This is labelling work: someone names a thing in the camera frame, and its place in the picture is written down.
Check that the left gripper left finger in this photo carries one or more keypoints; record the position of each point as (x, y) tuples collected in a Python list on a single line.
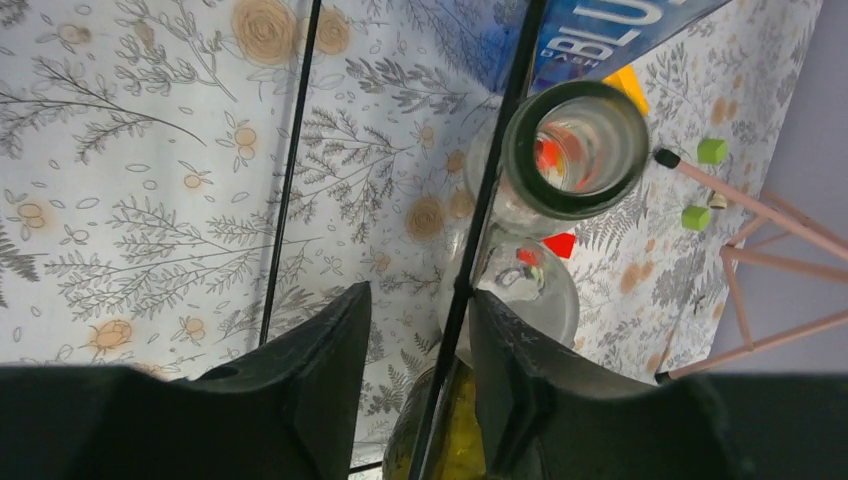
[(286, 410)]

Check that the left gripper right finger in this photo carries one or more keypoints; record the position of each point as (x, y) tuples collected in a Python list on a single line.
[(545, 411)]

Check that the black wire wine rack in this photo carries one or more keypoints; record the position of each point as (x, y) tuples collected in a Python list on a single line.
[(516, 89)]

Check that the short clear glass bottle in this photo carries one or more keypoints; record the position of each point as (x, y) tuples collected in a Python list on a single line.
[(529, 278)]

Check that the dark green wine bottle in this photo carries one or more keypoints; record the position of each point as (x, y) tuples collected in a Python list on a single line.
[(457, 450)]

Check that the clear bottle black label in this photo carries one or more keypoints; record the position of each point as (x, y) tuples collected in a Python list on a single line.
[(567, 154)]

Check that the blue triangular bottle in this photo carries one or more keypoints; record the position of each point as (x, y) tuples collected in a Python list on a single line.
[(577, 39)]

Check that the red block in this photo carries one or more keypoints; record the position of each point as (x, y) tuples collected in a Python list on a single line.
[(561, 245)]

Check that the green cube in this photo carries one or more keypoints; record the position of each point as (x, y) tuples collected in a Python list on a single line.
[(695, 218), (711, 151)]

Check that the floral table mat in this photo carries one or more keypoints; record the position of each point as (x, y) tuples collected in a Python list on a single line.
[(143, 153)]

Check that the pink music stand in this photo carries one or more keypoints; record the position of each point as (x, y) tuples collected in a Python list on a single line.
[(774, 219)]

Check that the yellow triangle block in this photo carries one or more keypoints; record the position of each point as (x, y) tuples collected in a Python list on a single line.
[(626, 81)]

